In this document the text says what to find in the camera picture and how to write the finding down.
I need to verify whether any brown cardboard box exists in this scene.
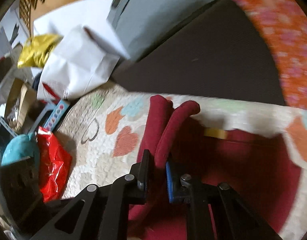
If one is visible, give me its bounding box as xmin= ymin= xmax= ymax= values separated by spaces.
xmin=5 ymin=77 xmax=38 ymax=130

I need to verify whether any quilted heart print blanket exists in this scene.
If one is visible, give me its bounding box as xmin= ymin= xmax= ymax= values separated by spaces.
xmin=55 ymin=85 xmax=307 ymax=240

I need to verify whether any light blue printed box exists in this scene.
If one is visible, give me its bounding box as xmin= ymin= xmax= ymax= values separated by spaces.
xmin=29 ymin=99 xmax=70 ymax=133

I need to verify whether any grey cushion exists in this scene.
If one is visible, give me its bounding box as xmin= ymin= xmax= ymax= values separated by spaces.
xmin=106 ymin=0 xmax=222 ymax=62

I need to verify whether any dark brown mattress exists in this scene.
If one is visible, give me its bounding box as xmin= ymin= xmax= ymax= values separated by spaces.
xmin=112 ymin=0 xmax=286 ymax=106

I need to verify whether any yellow foil bag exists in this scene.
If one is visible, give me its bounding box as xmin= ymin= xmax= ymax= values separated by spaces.
xmin=17 ymin=34 xmax=63 ymax=68

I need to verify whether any white paper sheet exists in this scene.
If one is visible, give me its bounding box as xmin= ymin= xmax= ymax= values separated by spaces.
xmin=33 ymin=4 xmax=119 ymax=39

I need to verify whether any white paper bag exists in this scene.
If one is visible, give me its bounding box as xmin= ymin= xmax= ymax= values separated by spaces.
xmin=37 ymin=25 xmax=130 ymax=100

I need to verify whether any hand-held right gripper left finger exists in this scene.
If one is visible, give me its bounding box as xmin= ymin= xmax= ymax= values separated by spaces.
xmin=31 ymin=149 xmax=151 ymax=240

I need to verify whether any maroon knit garment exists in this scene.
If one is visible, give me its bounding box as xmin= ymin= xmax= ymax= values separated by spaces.
xmin=127 ymin=95 xmax=302 ymax=240

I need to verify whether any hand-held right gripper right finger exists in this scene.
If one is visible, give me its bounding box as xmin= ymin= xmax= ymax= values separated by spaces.
xmin=165 ymin=155 xmax=282 ymax=240

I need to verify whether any red plastic bag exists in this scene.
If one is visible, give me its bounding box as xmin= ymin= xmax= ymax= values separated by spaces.
xmin=36 ymin=126 xmax=73 ymax=203

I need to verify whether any orange floral cloth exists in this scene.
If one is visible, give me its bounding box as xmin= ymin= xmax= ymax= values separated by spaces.
xmin=223 ymin=0 xmax=307 ymax=111

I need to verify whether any teal soft toy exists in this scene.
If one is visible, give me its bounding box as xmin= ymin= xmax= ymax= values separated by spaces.
xmin=1 ymin=132 xmax=40 ymax=167

